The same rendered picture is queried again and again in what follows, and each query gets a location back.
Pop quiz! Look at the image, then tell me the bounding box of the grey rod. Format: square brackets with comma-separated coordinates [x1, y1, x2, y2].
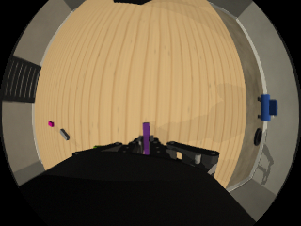
[59, 129, 70, 141]

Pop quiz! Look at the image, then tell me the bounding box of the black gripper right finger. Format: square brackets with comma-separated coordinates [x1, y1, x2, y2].
[149, 136, 219, 176]

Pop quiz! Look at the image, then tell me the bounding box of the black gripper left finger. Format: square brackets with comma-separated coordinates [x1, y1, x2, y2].
[72, 136, 144, 155]

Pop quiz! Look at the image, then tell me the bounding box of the purple rod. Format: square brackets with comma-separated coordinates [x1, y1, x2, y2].
[143, 122, 150, 154]

